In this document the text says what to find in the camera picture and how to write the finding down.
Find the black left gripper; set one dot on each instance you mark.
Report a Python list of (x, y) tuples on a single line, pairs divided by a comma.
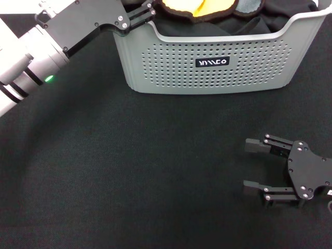
[(85, 20)]

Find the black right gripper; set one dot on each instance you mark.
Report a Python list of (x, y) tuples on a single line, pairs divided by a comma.
[(308, 171)]

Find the yellow grey black-edged towel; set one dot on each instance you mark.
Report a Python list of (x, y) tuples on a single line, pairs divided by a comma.
[(179, 5)]

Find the grey perforated plastic storage box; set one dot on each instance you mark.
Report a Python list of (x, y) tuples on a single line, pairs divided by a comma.
[(181, 75)]

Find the grey towel with black edge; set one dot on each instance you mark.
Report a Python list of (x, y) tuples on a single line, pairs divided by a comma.
[(249, 5)]

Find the black tablecloth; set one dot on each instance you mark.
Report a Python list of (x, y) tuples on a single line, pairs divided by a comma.
[(129, 168)]

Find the crumpled black cloth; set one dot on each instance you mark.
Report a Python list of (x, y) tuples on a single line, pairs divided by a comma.
[(207, 28)]

